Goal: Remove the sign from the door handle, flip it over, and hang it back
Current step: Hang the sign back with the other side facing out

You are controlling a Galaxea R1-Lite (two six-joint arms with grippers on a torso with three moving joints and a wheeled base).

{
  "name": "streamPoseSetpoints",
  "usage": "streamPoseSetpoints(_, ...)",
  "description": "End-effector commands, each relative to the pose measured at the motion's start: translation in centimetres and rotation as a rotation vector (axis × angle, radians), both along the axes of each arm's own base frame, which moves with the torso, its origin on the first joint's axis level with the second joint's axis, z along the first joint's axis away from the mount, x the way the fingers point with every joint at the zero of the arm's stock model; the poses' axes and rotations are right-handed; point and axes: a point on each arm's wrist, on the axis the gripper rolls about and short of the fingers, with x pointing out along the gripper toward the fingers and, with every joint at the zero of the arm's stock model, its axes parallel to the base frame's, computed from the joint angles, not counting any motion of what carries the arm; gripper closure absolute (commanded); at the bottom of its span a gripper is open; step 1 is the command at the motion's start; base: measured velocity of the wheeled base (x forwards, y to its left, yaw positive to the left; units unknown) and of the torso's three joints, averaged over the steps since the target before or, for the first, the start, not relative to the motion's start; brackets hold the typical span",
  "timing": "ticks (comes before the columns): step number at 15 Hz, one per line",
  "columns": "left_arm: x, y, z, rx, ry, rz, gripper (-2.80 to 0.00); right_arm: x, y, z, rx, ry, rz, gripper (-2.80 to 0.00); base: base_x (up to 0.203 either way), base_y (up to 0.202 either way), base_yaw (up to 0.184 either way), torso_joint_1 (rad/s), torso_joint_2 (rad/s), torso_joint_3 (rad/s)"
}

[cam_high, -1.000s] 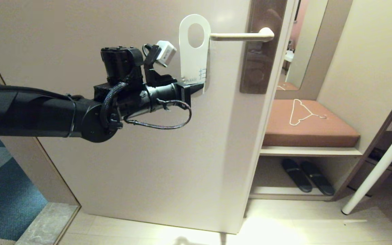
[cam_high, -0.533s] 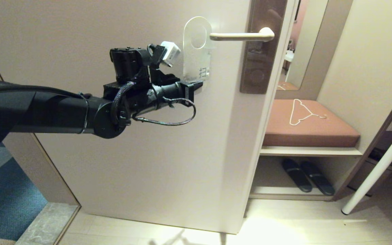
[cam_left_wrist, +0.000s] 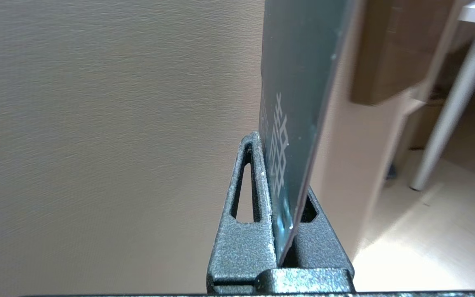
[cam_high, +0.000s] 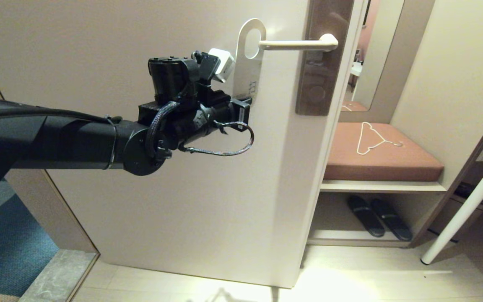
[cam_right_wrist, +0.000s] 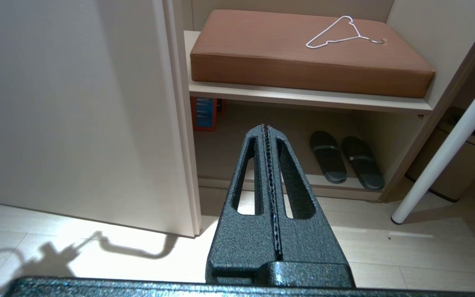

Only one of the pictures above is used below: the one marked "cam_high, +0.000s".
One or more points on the white door hanger sign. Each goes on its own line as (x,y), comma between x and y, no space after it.
(245,79)

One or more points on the white table leg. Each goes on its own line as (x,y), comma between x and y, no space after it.
(468,205)

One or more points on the brown bench cushion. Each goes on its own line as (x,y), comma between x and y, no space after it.
(384,163)

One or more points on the dark slipper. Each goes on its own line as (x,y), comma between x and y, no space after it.
(392,220)
(365,216)

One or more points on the taupe framed wall mirror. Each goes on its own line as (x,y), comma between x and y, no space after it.
(375,50)

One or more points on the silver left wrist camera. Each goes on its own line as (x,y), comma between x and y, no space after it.
(222,65)

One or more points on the white room door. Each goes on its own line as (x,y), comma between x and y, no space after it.
(224,209)

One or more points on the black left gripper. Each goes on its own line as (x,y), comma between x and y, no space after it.
(224,115)

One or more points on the cream bench shelf unit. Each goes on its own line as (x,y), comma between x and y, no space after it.
(380,187)

